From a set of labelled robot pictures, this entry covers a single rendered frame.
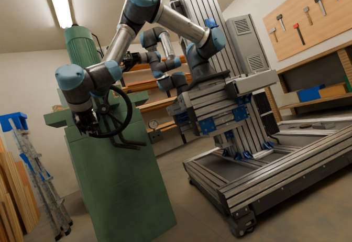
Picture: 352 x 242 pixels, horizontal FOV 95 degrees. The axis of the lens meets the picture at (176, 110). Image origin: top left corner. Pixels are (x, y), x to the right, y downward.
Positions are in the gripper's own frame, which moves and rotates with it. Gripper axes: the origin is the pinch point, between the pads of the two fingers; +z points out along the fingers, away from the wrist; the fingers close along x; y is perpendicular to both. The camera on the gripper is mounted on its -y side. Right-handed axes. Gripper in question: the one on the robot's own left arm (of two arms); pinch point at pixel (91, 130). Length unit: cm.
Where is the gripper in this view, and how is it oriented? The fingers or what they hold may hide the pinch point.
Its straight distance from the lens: 84.4
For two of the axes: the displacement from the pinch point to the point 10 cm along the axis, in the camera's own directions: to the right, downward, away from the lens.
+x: 8.7, -2.6, 4.3
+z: -1.8, 6.3, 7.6
